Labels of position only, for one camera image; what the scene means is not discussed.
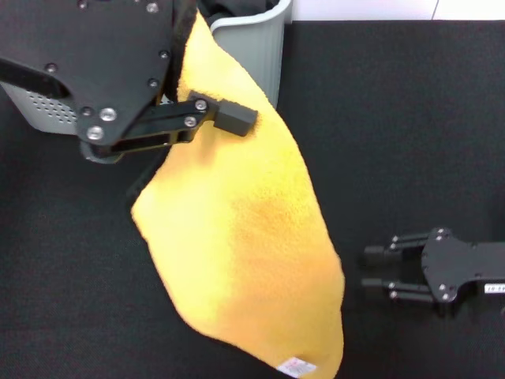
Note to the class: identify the gray perforated plastic storage box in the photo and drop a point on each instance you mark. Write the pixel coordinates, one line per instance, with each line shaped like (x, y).
(256, 51)

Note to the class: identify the yellow towel with black edge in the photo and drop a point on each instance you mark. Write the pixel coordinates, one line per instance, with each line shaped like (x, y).
(244, 237)

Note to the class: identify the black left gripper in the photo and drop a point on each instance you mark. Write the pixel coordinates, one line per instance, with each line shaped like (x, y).
(98, 47)

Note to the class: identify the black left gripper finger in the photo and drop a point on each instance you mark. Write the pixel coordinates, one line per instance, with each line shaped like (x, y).
(236, 120)

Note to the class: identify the black cloth bundle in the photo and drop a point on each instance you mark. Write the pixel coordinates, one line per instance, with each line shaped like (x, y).
(240, 6)

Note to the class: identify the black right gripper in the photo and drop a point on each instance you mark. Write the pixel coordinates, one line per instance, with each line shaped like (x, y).
(453, 264)

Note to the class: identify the black tablecloth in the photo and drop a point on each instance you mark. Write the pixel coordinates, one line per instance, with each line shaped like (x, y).
(394, 138)

